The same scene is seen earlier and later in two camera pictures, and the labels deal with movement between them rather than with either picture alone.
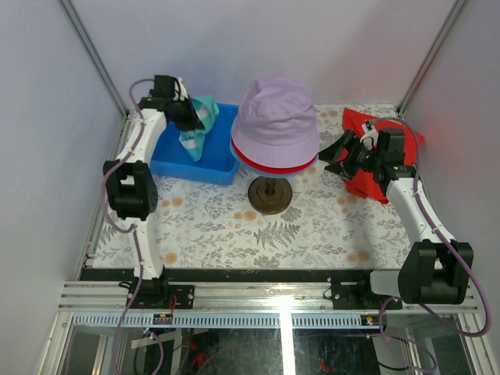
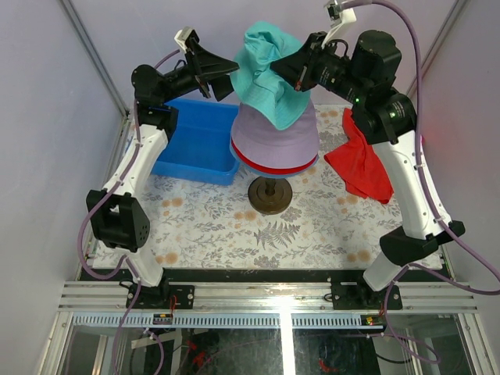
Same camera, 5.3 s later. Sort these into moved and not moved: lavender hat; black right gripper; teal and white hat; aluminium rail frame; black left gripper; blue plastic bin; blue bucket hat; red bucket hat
Moved: black left gripper; black right gripper; teal and white hat
Not moved: red bucket hat; blue bucket hat; lavender hat; aluminium rail frame; blue plastic bin
